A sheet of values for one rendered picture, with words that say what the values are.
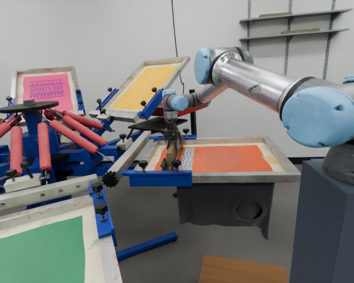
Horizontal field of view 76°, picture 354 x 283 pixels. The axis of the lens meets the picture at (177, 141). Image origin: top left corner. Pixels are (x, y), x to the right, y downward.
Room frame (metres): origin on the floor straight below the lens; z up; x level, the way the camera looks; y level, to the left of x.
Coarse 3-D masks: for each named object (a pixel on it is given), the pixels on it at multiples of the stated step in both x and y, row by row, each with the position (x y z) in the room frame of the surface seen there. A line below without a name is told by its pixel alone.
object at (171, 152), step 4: (172, 140) 1.29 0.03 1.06; (172, 144) 1.22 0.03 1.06; (172, 148) 1.16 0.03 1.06; (176, 148) 1.28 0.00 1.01; (168, 152) 1.10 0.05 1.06; (172, 152) 1.11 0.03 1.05; (168, 156) 1.09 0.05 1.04; (172, 156) 1.10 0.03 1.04; (168, 160) 1.09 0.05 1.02; (172, 160) 1.09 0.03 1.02; (168, 164) 1.09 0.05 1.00
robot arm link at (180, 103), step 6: (174, 96) 1.14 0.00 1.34; (180, 96) 1.11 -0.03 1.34; (186, 96) 1.15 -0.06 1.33; (168, 102) 1.16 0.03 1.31; (174, 102) 1.10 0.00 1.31; (180, 102) 1.10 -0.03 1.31; (186, 102) 1.11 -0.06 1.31; (192, 102) 1.14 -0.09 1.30; (174, 108) 1.11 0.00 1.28; (180, 108) 1.10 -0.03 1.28; (186, 108) 1.11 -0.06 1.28
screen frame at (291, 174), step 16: (160, 144) 1.53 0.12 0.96; (272, 144) 1.29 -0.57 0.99; (288, 160) 1.05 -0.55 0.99; (192, 176) 0.96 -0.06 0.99; (208, 176) 0.95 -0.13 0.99; (224, 176) 0.94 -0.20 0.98; (240, 176) 0.93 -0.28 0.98; (256, 176) 0.92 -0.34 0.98; (272, 176) 0.91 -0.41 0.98; (288, 176) 0.90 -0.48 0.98
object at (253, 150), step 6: (180, 150) 1.39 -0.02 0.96; (198, 150) 1.37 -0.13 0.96; (204, 150) 1.36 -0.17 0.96; (240, 150) 1.31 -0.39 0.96; (246, 150) 1.31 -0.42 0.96; (252, 150) 1.30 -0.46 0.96; (258, 150) 1.29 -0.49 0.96; (162, 156) 1.32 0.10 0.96; (180, 156) 1.29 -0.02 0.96; (198, 156) 1.27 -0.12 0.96; (204, 156) 1.27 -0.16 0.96; (246, 156) 1.22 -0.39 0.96; (252, 156) 1.21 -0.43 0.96; (258, 156) 1.21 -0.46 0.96
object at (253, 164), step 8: (160, 160) 1.26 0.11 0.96; (200, 160) 1.21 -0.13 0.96; (248, 160) 1.16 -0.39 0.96; (256, 160) 1.15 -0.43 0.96; (264, 160) 1.15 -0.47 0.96; (160, 168) 1.14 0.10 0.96; (200, 168) 1.10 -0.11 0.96; (248, 168) 1.06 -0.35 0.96; (256, 168) 1.05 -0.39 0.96; (264, 168) 1.04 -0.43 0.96
